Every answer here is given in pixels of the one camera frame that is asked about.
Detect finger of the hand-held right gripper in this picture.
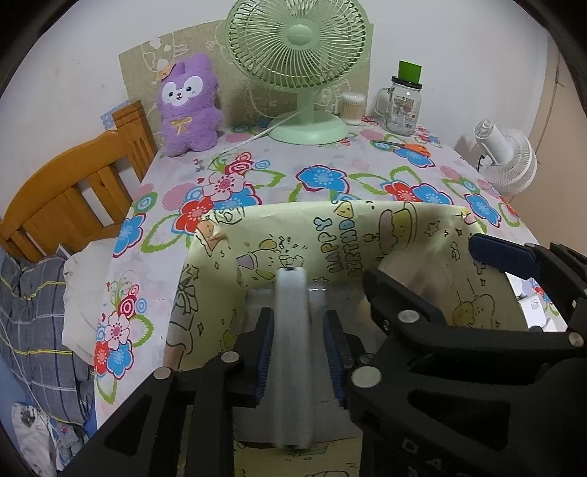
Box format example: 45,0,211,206
468,232,587,332
364,270,587,380

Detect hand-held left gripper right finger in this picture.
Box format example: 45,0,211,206
322,310,587,477

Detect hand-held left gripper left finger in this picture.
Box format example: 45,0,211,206
59,307,276,477

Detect white charger block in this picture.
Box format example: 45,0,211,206
238,287,368,443

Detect white adapter grey print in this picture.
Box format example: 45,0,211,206
517,294,558,328

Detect white round fan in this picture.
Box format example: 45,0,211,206
472,120,538,196

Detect beige cabinet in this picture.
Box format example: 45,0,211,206
454,28,587,248

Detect glass jar mug green lid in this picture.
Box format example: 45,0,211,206
376,59,425,135

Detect floral tablecloth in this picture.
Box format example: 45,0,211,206
94,117,546,432

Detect cotton swab jar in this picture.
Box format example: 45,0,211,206
338,92,368,126

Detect grey plaid pillow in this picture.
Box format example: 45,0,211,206
0,254,97,425

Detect white grey crumpled cloth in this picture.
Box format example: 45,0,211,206
11,404,60,473

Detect wooden bed headboard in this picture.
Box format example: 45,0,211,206
0,100,159,263

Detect purple plush toy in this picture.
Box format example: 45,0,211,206
156,52,225,157

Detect blue patterned paper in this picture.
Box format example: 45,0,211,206
101,98,131,134

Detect green desk fan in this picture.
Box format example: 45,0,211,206
225,0,370,145

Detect orange handled scissors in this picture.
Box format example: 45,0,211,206
380,140,434,159

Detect white fan power cord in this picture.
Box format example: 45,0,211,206
215,110,303,157

